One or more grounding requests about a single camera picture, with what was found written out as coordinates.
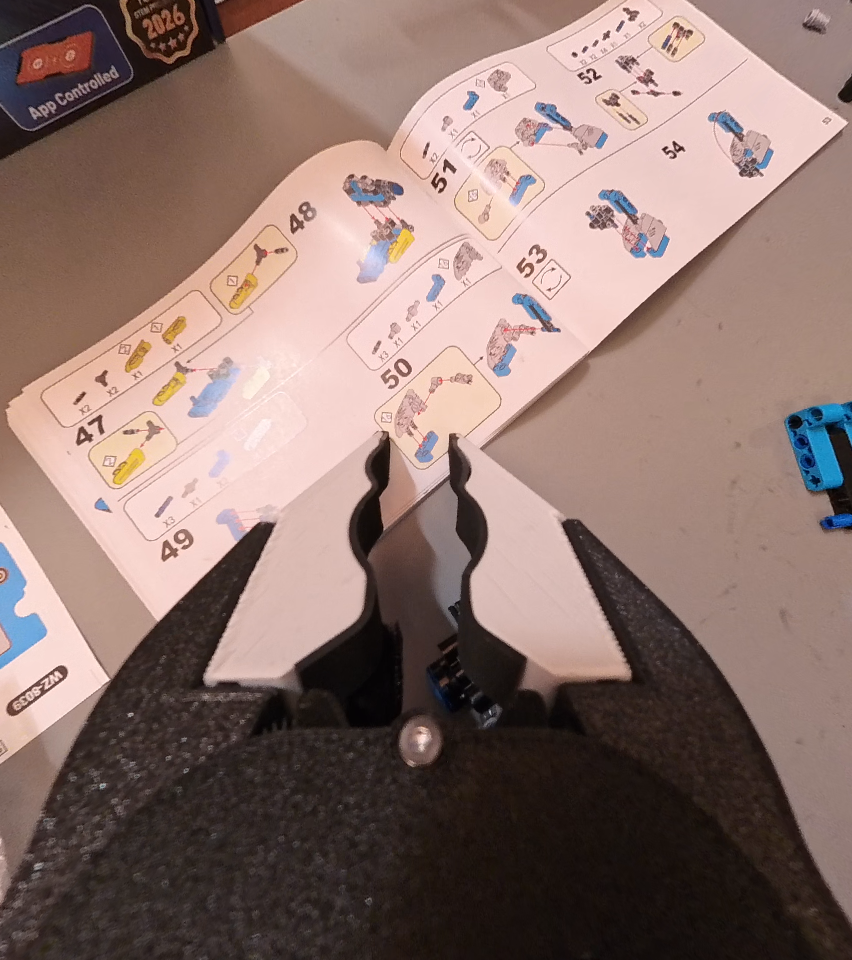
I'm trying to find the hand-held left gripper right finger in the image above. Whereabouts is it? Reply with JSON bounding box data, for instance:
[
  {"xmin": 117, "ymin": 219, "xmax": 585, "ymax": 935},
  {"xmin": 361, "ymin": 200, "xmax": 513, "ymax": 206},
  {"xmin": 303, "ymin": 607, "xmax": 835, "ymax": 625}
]
[{"xmin": 447, "ymin": 432, "xmax": 634, "ymax": 702}]

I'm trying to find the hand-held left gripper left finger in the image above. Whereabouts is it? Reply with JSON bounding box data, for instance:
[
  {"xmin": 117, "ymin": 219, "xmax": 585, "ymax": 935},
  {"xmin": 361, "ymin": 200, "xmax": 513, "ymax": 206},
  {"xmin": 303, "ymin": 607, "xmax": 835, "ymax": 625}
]
[{"xmin": 203, "ymin": 433, "xmax": 391, "ymax": 699}]

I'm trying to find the small black blue brick assembly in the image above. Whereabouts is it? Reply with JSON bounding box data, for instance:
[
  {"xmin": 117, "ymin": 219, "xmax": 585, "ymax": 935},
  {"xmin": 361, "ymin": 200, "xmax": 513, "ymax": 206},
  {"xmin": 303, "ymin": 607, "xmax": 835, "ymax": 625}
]
[{"xmin": 426, "ymin": 600, "xmax": 505, "ymax": 730}]

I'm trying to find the blue and grey sticker sheet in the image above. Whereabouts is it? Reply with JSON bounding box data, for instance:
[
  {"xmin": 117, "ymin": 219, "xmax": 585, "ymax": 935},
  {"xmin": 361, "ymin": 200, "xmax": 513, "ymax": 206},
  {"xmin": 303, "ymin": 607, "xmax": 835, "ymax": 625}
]
[{"xmin": 0, "ymin": 423, "xmax": 110, "ymax": 785}]

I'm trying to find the blue and black brick assembly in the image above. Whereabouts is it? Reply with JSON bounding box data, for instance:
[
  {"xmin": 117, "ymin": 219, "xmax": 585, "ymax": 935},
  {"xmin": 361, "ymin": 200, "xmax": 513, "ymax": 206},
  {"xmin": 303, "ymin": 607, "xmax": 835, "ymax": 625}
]
[{"xmin": 784, "ymin": 399, "xmax": 852, "ymax": 532}]

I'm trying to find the open white instruction booklet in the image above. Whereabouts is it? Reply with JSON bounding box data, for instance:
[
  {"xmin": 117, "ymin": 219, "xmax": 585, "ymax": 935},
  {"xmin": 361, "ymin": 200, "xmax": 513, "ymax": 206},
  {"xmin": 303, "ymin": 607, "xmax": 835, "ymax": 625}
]
[{"xmin": 4, "ymin": 0, "xmax": 849, "ymax": 620}]

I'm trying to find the dark printed cardboard box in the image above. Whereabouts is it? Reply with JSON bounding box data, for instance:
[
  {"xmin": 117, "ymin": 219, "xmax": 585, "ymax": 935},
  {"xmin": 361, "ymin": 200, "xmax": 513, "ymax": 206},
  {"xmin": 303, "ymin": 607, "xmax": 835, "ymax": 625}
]
[{"xmin": 0, "ymin": 0, "xmax": 226, "ymax": 181}]

